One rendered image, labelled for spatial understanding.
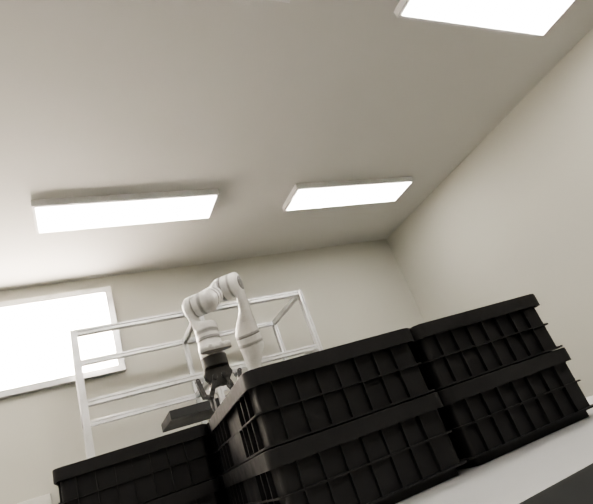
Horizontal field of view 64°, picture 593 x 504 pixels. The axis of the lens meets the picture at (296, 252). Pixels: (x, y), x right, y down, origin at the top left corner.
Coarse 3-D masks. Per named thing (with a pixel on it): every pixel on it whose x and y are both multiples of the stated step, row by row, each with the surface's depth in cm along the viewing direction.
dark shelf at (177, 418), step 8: (208, 400) 314; (216, 400) 315; (184, 408) 306; (192, 408) 307; (200, 408) 309; (208, 408) 311; (168, 416) 307; (176, 416) 302; (184, 416) 304; (192, 416) 315; (200, 416) 326; (208, 416) 338; (168, 424) 312; (176, 424) 323; (184, 424) 334
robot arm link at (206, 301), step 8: (192, 296) 144; (200, 296) 142; (208, 296) 142; (216, 296) 151; (192, 304) 142; (200, 304) 142; (208, 304) 142; (216, 304) 145; (200, 312) 142; (208, 312) 144
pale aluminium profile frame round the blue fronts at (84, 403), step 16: (224, 304) 349; (288, 304) 396; (304, 304) 375; (128, 320) 319; (144, 320) 323; (160, 320) 328; (272, 320) 430; (80, 336) 306; (128, 352) 373; (144, 352) 379; (288, 352) 348; (304, 352) 356; (80, 368) 293; (192, 368) 384; (80, 384) 290; (160, 384) 306; (176, 384) 311; (192, 384) 380; (208, 384) 345; (80, 400) 285; (96, 400) 289; (112, 400) 293; (176, 400) 368; (112, 416) 346; (128, 416) 351
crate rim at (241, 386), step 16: (384, 336) 76; (400, 336) 77; (320, 352) 72; (336, 352) 72; (352, 352) 73; (368, 352) 74; (256, 368) 68; (272, 368) 68; (288, 368) 69; (304, 368) 70; (240, 384) 69; (256, 384) 67; (224, 400) 81; (224, 416) 84
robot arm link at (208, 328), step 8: (184, 304) 143; (184, 312) 142; (192, 312) 142; (192, 320) 141; (200, 320) 145; (208, 320) 140; (200, 328) 139; (208, 328) 139; (216, 328) 141; (200, 336) 138; (208, 336) 138
